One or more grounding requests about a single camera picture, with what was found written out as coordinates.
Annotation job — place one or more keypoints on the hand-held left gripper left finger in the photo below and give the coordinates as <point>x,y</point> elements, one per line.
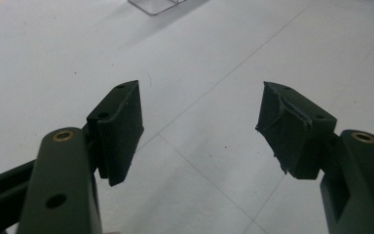
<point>120,130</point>

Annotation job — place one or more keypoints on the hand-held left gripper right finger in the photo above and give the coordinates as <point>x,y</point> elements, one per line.
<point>293,136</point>

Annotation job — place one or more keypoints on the clear acrylic organizer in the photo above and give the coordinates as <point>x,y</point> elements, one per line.
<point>156,6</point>

